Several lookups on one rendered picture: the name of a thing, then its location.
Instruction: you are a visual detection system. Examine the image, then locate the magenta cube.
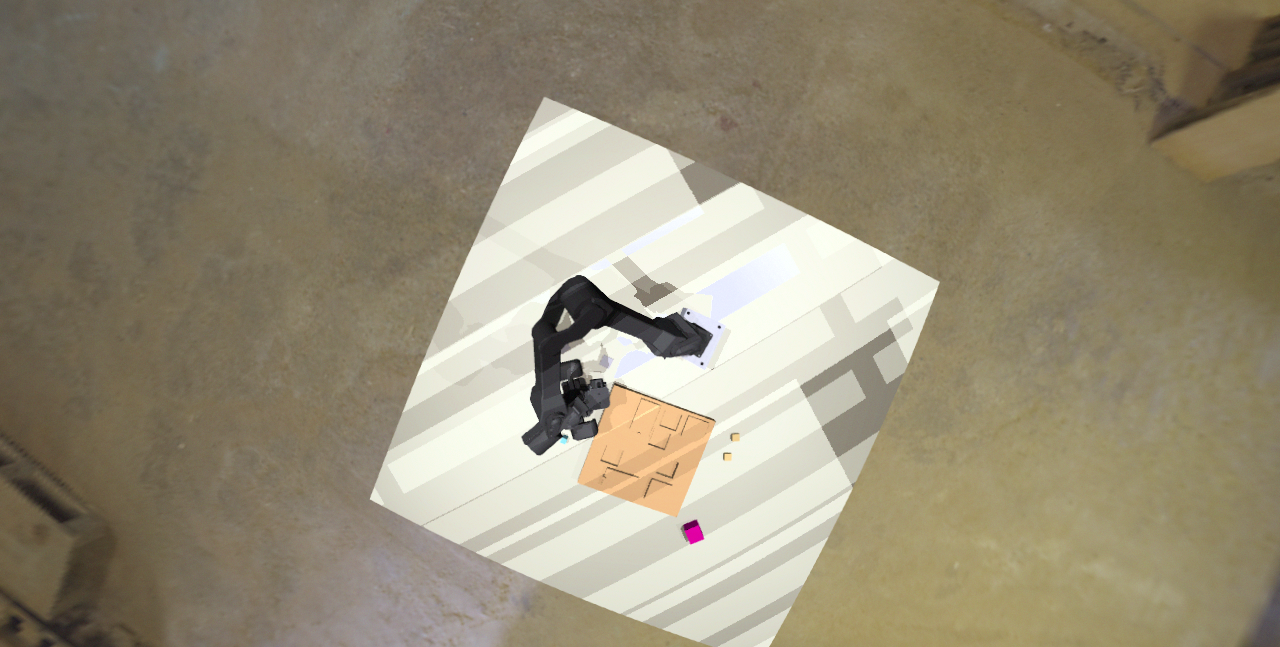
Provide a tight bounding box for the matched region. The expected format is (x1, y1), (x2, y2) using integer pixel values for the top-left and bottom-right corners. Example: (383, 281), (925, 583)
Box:
(684, 520), (704, 545)

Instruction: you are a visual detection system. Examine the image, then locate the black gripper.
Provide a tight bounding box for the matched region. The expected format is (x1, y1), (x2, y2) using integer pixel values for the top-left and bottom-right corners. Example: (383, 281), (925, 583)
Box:
(561, 357), (598, 441)

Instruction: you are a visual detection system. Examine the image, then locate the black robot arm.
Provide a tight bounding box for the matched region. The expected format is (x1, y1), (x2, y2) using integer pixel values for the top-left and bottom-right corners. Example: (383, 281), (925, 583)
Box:
(521, 275), (713, 455)

